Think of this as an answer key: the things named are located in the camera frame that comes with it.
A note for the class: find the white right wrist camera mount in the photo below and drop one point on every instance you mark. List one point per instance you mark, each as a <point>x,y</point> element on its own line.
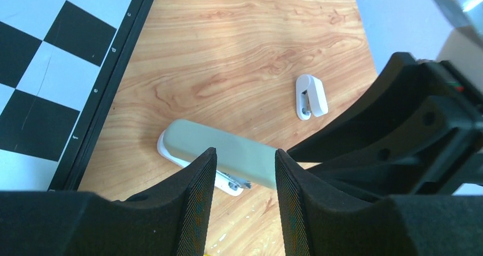
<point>463,46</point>

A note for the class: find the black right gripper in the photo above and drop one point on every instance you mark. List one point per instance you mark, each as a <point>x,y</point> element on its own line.
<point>456,92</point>

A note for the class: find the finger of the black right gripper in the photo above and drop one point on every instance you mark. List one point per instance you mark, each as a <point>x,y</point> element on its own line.
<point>434,150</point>

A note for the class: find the black white chessboard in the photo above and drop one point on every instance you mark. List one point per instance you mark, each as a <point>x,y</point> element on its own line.
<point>61,64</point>

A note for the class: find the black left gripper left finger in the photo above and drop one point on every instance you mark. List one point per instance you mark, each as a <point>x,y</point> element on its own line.
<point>169,218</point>

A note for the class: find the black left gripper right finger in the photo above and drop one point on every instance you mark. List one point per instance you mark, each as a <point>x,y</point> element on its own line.
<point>319,219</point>

